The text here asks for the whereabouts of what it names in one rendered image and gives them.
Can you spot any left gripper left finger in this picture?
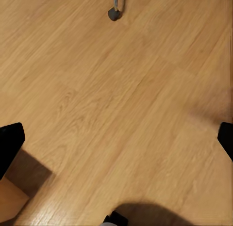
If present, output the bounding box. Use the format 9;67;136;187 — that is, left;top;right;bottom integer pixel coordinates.
0;122;25;180

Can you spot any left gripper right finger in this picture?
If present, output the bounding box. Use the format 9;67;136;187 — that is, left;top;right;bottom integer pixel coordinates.
217;122;233;161

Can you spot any swivel chair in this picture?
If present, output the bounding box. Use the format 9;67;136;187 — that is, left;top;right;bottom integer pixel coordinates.
108;0;120;20

